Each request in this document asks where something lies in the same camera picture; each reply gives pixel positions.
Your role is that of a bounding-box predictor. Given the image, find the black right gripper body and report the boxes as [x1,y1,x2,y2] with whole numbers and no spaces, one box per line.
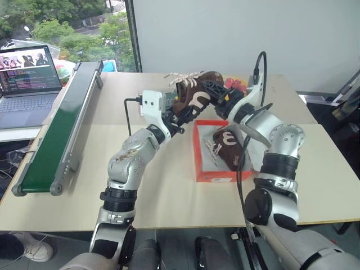
[212,89,245,120]

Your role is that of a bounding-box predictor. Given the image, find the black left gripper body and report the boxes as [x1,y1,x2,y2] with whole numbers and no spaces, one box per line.
[165,109,186,135]

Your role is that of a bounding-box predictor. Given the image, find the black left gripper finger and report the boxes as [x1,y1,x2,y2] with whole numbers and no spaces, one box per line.
[178,105,201,120]
[182,110,210,127]

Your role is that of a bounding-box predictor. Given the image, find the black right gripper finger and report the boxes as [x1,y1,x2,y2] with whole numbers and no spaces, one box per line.
[200,80,230,97]
[207,94,226,109]

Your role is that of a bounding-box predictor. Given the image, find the brown shoe with white laces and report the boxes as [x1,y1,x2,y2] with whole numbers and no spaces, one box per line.
[164,70,226,116]
[202,128,250,172]

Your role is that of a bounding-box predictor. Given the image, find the orange shoebox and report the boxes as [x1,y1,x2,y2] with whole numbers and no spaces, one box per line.
[192,119,254,183]

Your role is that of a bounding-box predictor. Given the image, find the red and yellow small items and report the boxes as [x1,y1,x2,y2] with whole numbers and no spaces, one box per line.
[224,76,249,92]

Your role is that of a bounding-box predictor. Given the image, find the blue plastic object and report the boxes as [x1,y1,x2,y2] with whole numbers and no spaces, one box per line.
[101,59,118,73]

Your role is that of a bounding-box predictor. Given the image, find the dark side furniture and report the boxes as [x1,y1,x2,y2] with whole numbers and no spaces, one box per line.
[295,67,360,169]

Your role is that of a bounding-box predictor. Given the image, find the green conveyor belt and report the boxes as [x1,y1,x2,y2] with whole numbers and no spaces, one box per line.
[11,60,105,197]

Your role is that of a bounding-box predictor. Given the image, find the colourful plastic bag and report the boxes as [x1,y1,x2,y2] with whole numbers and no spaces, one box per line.
[52,58,75,86]

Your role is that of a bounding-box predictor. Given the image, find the grey open laptop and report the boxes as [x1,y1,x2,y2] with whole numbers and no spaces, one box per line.
[0,44,64,131]

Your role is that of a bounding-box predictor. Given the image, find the white side table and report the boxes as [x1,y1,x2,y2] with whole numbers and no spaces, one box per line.
[0,127,43,143]

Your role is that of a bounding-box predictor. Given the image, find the white sneaker of bystander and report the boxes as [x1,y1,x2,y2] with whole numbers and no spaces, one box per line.
[0,231,55,263]

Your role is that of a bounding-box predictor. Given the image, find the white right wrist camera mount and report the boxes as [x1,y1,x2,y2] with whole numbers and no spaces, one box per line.
[239,72,267,114]

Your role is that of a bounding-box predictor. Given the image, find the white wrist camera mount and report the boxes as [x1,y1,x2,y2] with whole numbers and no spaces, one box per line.
[239,72,267,114]
[139,89,172,133]

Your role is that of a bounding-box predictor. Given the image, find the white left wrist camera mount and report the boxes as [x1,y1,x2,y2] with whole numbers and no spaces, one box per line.
[139,89,172,133]

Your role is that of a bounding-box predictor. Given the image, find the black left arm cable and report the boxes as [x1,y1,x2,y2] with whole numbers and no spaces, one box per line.
[124,96,143,137]

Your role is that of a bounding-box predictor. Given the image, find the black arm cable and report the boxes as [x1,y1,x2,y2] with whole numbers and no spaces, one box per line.
[235,51,273,226]
[124,96,143,137]

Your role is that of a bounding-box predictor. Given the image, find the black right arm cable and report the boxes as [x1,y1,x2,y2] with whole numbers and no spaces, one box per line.
[235,51,273,226]

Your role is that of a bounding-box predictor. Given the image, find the black window frame post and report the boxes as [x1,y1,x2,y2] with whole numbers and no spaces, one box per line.
[125,0,143,74]

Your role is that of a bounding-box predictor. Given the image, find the black robot stand frame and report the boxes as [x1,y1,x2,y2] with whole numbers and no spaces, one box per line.
[231,222,267,270]

